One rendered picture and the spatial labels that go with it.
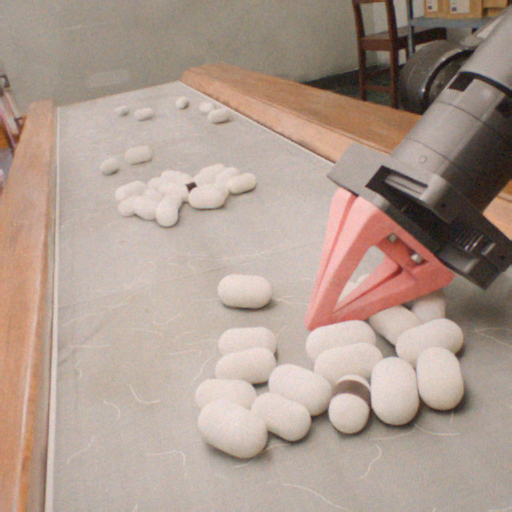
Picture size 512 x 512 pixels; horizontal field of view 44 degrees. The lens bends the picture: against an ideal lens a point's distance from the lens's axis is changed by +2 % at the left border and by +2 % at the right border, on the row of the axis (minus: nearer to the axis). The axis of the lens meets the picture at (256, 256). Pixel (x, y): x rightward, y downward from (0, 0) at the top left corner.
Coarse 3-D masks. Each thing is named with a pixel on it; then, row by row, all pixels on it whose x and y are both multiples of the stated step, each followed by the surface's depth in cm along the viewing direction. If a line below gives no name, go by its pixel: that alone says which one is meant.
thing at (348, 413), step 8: (352, 376) 30; (368, 384) 30; (336, 400) 29; (344, 400) 29; (352, 400) 29; (360, 400) 29; (336, 408) 29; (344, 408) 28; (352, 408) 28; (360, 408) 28; (368, 408) 29; (336, 416) 28; (344, 416) 28; (352, 416) 28; (360, 416) 28; (368, 416) 29; (336, 424) 29; (344, 424) 28; (352, 424) 28; (360, 424) 28; (352, 432) 29
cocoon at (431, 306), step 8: (424, 296) 36; (432, 296) 36; (440, 296) 36; (416, 304) 35; (424, 304) 35; (432, 304) 35; (440, 304) 35; (416, 312) 35; (424, 312) 35; (432, 312) 35; (440, 312) 35; (424, 320) 35; (432, 320) 35
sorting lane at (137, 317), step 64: (64, 128) 124; (128, 128) 112; (192, 128) 102; (256, 128) 93; (64, 192) 79; (256, 192) 65; (320, 192) 61; (64, 256) 58; (128, 256) 55; (192, 256) 52; (256, 256) 50; (320, 256) 48; (64, 320) 46; (128, 320) 44; (192, 320) 42; (256, 320) 40; (64, 384) 38; (128, 384) 36; (192, 384) 35; (256, 384) 34; (64, 448) 32; (128, 448) 31; (192, 448) 30; (320, 448) 29; (384, 448) 28; (448, 448) 27
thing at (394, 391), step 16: (384, 368) 30; (400, 368) 30; (384, 384) 29; (400, 384) 28; (416, 384) 29; (384, 400) 28; (400, 400) 28; (416, 400) 28; (384, 416) 28; (400, 416) 28
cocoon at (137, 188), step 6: (126, 186) 68; (132, 186) 69; (138, 186) 69; (144, 186) 69; (120, 192) 68; (126, 192) 68; (132, 192) 68; (138, 192) 69; (120, 198) 68; (126, 198) 68
